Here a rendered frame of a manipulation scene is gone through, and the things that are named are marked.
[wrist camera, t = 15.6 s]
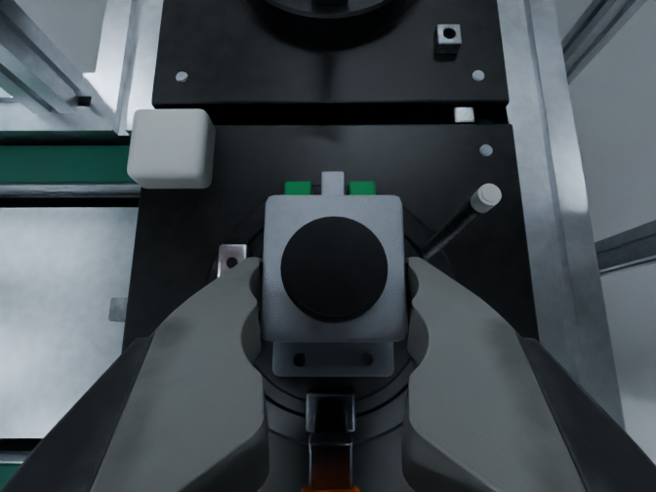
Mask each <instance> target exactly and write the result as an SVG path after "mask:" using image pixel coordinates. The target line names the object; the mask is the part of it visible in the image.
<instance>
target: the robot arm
mask: <svg viewBox="0 0 656 492"><path fill-rule="evenodd" d="M405 275H406V296H407V310H408V312H409V313H410V315H411V316H410V324H409V333H408V341H407V350H408V352H409V353H410V355H411V356H412V358H413V359H414V361H415V362H416V364H417V366H418V367H417V368H416V369H415V370H414V371H413V372H412V373H411V375H410V377H409V384H408V391H407V399H406V406H405V414H404V422H403V430H402V473H403V476H404V478H405V480H406V482H407V483H408V485H409V486H410V487H411V488H412V489H413V490H414V491H416V492H656V466H655V464H654V463H653V462H652V461H651V460H650V459H649V457H648V456H647V455H646V454H645V453H644V452H643V451H642V449H641V448H640V447H639V446H638V445H637V444H636V443H635V442H634V441H633V440H632V438H631V437H630V436H629V435H628V434H627V433H626V432H625V431H624V430H623V429H622V428H621V427H620V426H619V425H618V424H617V423H616V422H615V421H614V420H613V419H612V418H611V417H610V416H609V415H608V414H607V413H606V411H605V410H604V409H603V408H602V407H601V406H600V405H599V404H598V403H597V402H596V401H595V400H594V399H593V398H592V397H591V396H590V395H589V394H588V393H587V392H586V391H585V390H584V389H583V388H582V387H581V386H580V385H579V384H578V383H577V381H576V380H575V379H574V378H573V377H572V376H571V375H570V374H569V373H568V372H567V371H566V370H565V369H564V368H563V367H562V366H561V365H560V364H559V363H558V362H557V361H556V360H555V359H554V358H553V357H552V356H551V355H550V354H549V353H548V352H547V350H546V349H545V348H544V347H543V346H542V345H541V344H540V343H539V342H538V341H537V340H536V339H534V338H521V337H520V336H519V334H518V333H517V332H516V331H515V330H514V329H513V328H512V327H511V325H510V324H509V323H508V322H507V321H506V320H505V319H504V318H503V317H502V316H501V315H500V314H499V313H498V312H497V311H495V310H494V309H493V308H492V307H491V306H489V305H487V304H486V303H485V302H484V301H483V300H481V299H480V298H479V297H478V296H477V295H476V294H474V293H473V292H471V291H470V290H468V289H467V288H465V287H464V286H462V285H461V284H460V283H458V282H457V281H455V280H454V279H452V278H451V277H449V276H448V275H446V274H445V273H443V272H442V271H440V270H439V269H437V268H436V267H434V266H432V265H431V264H429V263H428V262H426V261H425V260H423V259H421V258H418V257H410V258H407V259H405ZM262 276H263V259H260V258H257V257H250V258H247V259H245V260H243V261H242V262H241V263H239V264H238V265H236V266H234V267H233V268H231V269H230V270H228V271H227V272H226V273H224V274H223V275H221V276H220V277H218V278H217V279H215V280H214V281H212V282H211V283H210V284H208V285H207V286H205V287H204V288H202V289H201V290H199V291H198V292H197V293H195V294H194V295H193V296H191V297H190V298H189V299H187V300H186V301H185V302H184V303H183V304H181V305H180V306H179V307H178V308H176V309H175V310H174V311H173V312H172V313H171V314H170V315H169V316H168V317H167V318H166V319H165V320H164V321H163V322H162V323H161V324H160V325H159V326H158V327H157V328H156V330H155V331H154V332H153V333H152V334H151V335H150V336H149V337H145V338H136V339H135V340H134V341H133V342H132V343H131V344H130V345H129V346H128V347H127V348H126V349H125V350H124V351H123V352H122V354H121V355H120V356H119V357H118V358H117V359H116V360H115V361H114V362H113V363H112V364H111V365H110V366H109V368H108V369H107V370H106V371H105V372H104V373H103V374H102V375H101V376H100V377H99V378H98V379H97V380H96V382H95V383H94V384H93V385H92V386H91V387H90V388H89V389H88V390H87V391H86V392H85V393H84V394H83V396H82V397H81V398H80V399H79V400H78V401H77V402H76V403H75V404H74V405H73V406H72V407H71V408H70V409H69V411H68V412H67V413H66V414H65V415H64V416H63V417H62V418H61V419H60V420H59V421H58V422H57V424H56V425H55V426H54V427H53V428H52V429H51V430H50V431H49V432H48V433H47V434H46V435H45V437H44V438H43V439H42V440H41V441H40V442H39V443H38V444H37V446H36V447H35V448H34V449H33V450H32V451H31V452H30V454H29V455H28V456H27V457H26V459H25V460H24V461H23V462H22V463H21V465H20V466H19V468H18V469H17V470H16V471H15V473H14V474H13V475H12V477H11V478H10V479H9V481H8V482H7V483H6V485H5V486H4V487H3V489H2V490H1V492H257V491H258V490H259V489H260V488H261V487H262V486H263V485H264V484H265V482H266V481H267V478H268V475H269V447H268V428H267V411H266V402H265V393H264V384H263V378H262V375H261V374H260V372H259V371H258V370H257V369H256V368H255V367H254V366H253V363H254V361H255V359H256V358H257V356H258V355H259V353H260V352H261V350H262V342H261V332H260V323H259V315H258V313H259V312H260V310H261V298H262Z"/></svg>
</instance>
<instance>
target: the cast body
mask: <svg viewBox="0 0 656 492"><path fill-rule="evenodd" d="M260 332H261V335H262V338H263V339H265V340H267V341H270V342H273V355H272V371H273V374H274V375H276V376H278V377H388V376H391V375H392V373H393V371H394V361H393V342H399V341H402V340H404V339H406V336H407V333H408V316H407V296H406V275H405V254H404V233H403V213H402V203H401V200H400V198H399V196H395V195H345V174H344V172H322V173H321V195H273V196H269V197H268V199H267V201H266V209H265V232H264V253H263V276H262V298H261V321H260Z"/></svg>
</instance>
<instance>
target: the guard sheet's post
mask: <svg viewBox="0 0 656 492"><path fill-rule="evenodd" d="M82 79H83V74H82V73H81V72H80V71H79V70H78V69H77V68H76V67H75V66H74V65H73V64H72V62H71V61H70V60H69V59H68V58H67V57H66V56H65V55H64V54H63V53H62V52H61V50H60V49H59V48H58V47H57V46H56V45H55V44H54V43H53V42H52V41H51V40H50V39H49V38H48V36H47V35H46V34H45V33H44V32H43V31H42V30H41V29H40V28H39V27H38V26H37V25H36V23H35V22H34V21H33V20H32V19H31V18H30V17H29V16H28V15H27V14H26V13H25V12H24V11H23V9H22V8H21V7H20V6H19V5H18V4H17V3H16V2H15V1H14V0H0V88H2V89H3V90H4V91H5V92H7V93H8V94H9V95H11V96H12V97H13V98H15V99H16V100H17V101H18V102H20V103H21V104H23V105H24V106H25V107H26V108H28V109H29V110H30V111H32V112H33V113H51V110H52V107H53V108H54V109H55V110H56V111H57V112H59V113H77V107H78V102H79V97H78V96H77V95H76V94H75V93H74V92H73V90H81V85H82Z"/></svg>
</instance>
